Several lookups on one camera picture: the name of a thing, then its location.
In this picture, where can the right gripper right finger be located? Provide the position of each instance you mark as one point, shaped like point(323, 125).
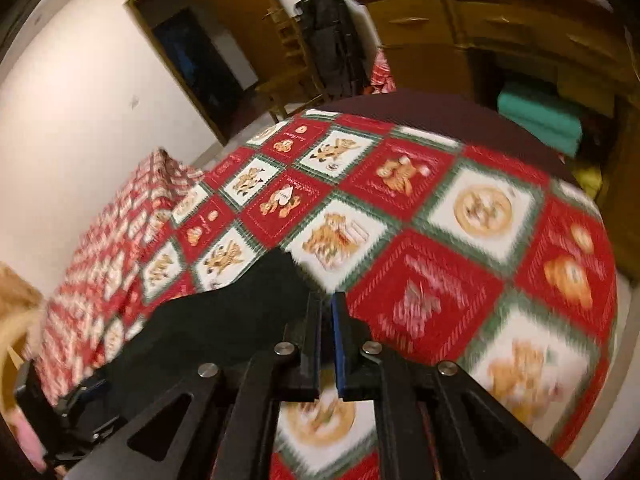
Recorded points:
point(433, 421)

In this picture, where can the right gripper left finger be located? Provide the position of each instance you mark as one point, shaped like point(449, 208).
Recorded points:
point(217, 423)

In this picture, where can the black pants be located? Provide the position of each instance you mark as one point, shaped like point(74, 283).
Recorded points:
point(225, 326)

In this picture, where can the person's left hand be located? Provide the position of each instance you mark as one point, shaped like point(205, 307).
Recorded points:
point(15, 329)

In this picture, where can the red patchwork bear bedspread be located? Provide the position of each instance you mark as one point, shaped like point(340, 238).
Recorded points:
point(447, 251)

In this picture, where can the teal folded cloth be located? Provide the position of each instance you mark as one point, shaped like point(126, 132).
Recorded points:
point(553, 121)

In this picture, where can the wooden chair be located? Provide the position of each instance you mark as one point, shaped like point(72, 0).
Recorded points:
point(298, 86)

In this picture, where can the black luggage bag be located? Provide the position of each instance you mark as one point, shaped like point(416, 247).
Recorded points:
point(335, 46)

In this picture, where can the wooden dresser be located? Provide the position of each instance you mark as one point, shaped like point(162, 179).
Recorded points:
point(586, 50)

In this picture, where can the brown wooden door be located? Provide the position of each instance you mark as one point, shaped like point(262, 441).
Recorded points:
point(253, 25)

